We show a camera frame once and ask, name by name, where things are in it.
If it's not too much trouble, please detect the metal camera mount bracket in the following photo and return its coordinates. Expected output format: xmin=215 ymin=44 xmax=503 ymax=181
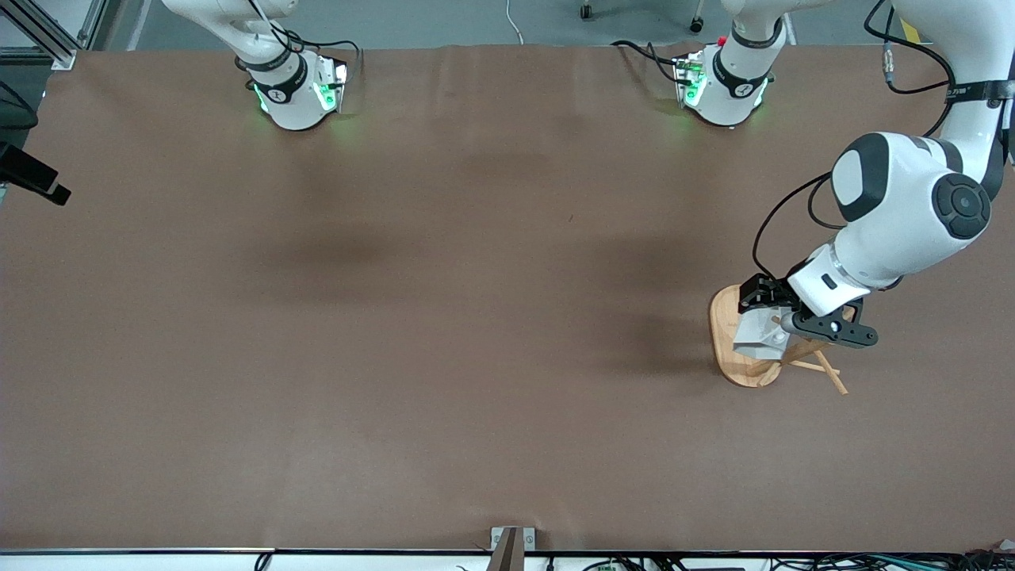
xmin=487 ymin=526 xmax=537 ymax=571

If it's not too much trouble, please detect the aluminium frame post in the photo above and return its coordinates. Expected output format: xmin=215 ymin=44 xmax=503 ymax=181
xmin=0 ymin=0 xmax=109 ymax=72

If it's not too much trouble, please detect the black arm base cable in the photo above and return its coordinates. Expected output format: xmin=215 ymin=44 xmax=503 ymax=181
xmin=244 ymin=0 xmax=362 ymax=80
xmin=611 ymin=39 xmax=684 ymax=85

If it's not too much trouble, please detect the white faceted cup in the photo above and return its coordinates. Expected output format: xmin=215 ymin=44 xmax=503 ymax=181
xmin=733 ymin=307 xmax=791 ymax=362

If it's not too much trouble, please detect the wooden cup rack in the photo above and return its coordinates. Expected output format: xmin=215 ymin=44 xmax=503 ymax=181
xmin=708 ymin=284 xmax=850 ymax=397

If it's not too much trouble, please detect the black left arm base cable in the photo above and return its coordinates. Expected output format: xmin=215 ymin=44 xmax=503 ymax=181
xmin=611 ymin=39 xmax=684 ymax=85

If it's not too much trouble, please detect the black right arm base cable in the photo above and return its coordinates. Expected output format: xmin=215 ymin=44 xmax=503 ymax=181
xmin=244 ymin=0 xmax=362 ymax=80

